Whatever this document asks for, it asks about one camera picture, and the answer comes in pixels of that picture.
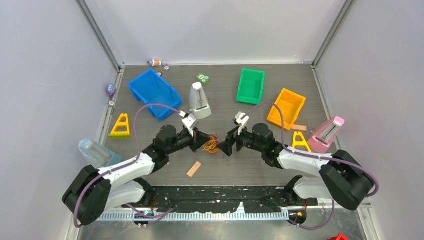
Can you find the white metronome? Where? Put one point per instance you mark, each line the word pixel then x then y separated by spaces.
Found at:
pixel 198 102

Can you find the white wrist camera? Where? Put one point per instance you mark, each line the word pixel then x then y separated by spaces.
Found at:
pixel 190 121
pixel 241 120

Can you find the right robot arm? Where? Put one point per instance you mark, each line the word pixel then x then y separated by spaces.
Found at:
pixel 337 177

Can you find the blue transparent metronome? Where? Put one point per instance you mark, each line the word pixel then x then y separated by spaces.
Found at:
pixel 97 155

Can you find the tan block by bin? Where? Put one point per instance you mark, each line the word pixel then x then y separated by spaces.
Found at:
pixel 296 127

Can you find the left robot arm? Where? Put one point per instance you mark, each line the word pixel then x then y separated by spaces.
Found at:
pixel 95 190

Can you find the right yellow triangle block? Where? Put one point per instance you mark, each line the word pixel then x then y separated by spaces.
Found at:
pixel 299 142

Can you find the yellow triangle block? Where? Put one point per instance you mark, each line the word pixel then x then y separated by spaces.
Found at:
pixel 121 129
pixel 299 142

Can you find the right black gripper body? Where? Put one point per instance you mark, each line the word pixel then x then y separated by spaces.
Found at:
pixel 245 139

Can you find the pink metronome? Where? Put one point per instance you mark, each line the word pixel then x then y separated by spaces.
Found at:
pixel 324 135

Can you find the left yellow triangle block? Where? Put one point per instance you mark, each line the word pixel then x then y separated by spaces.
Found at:
pixel 121 129

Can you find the blue plastic bin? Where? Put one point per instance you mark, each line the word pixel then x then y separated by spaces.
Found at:
pixel 150 88

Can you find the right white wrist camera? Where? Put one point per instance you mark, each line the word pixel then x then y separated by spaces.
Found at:
pixel 241 120

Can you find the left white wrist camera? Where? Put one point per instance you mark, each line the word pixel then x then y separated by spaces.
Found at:
pixel 190 121

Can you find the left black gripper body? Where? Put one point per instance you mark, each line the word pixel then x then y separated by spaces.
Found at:
pixel 183 140

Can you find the orange plastic bin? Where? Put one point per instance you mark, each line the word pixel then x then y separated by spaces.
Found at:
pixel 290 104

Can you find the green number tile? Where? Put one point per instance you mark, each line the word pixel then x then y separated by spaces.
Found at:
pixel 203 79

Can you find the red object at corner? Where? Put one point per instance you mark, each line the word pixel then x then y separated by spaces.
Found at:
pixel 340 236

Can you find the small figurine toy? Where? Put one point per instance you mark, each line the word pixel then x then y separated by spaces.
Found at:
pixel 154 63

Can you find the purple small toy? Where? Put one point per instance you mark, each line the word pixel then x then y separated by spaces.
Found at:
pixel 111 90

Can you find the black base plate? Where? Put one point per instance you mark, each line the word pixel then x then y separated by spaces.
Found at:
pixel 223 199

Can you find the green plastic bin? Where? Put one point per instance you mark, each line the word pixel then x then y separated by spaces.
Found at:
pixel 251 86

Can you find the tan wooden stick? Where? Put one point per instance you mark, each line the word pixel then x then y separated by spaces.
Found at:
pixel 194 169

